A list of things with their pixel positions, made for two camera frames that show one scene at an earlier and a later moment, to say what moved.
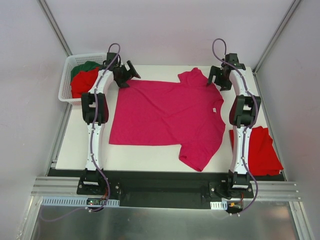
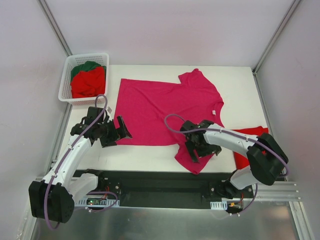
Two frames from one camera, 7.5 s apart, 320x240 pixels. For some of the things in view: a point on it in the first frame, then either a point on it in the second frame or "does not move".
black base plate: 168,189 does not move
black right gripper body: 216,75 -> 198,146
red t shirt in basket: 83,81 does not move
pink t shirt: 189,113 does not move
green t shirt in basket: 87,66 does not move
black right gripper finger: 214,71 -> 194,151
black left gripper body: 125,74 -> 113,133
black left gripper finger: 123,85 -> 108,140
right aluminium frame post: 294,5 does not move
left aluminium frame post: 56,28 does not move
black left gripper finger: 132,72 -> 121,132
